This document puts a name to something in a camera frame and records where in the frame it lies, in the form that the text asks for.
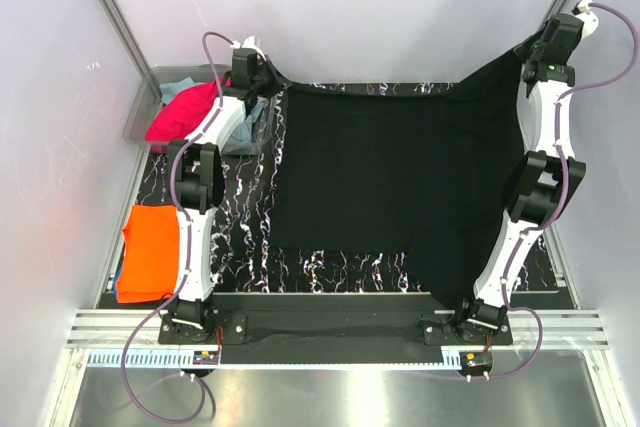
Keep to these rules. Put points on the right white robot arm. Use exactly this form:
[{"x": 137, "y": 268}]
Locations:
[{"x": 544, "y": 180}]

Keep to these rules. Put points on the folded orange t-shirt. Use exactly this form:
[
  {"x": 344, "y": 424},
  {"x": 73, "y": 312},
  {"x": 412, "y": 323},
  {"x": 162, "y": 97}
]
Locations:
[{"x": 151, "y": 254}]

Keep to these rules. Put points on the clear plastic bin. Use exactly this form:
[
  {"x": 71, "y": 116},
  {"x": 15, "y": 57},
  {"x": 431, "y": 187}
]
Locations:
[{"x": 147, "y": 104}]

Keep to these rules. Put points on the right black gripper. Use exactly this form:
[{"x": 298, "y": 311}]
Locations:
[{"x": 522, "y": 51}]

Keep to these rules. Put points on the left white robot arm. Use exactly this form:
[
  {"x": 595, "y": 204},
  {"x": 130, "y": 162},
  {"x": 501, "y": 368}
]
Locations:
[{"x": 197, "y": 186}]

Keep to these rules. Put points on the white slotted cable duct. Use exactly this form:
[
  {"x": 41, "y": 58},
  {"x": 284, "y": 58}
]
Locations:
[{"x": 430, "y": 359}]

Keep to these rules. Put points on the black marbled table mat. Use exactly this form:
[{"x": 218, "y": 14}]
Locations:
[{"x": 244, "y": 262}]

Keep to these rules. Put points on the left aluminium frame post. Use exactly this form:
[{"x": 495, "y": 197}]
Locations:
[{"x": 126, "y": 35}]

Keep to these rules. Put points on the pink t-shirt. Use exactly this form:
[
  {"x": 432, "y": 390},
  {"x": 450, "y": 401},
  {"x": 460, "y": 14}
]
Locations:
[{"x": 218, "y": 125}]

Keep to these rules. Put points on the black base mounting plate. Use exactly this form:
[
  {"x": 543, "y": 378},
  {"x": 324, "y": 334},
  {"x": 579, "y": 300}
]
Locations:
[{"x": 465, "y": 322}]

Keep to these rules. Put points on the black polo shirt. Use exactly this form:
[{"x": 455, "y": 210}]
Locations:
[{"x": 420, "y": 176}]

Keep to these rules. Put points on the grey-blue t-shirt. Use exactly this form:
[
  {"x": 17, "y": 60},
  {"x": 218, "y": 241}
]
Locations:
[{"x": 175, "y": 88}]

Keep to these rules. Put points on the aluminium front rail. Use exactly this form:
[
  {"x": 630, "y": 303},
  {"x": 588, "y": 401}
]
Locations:
[{"x": 550, "y": 329}]

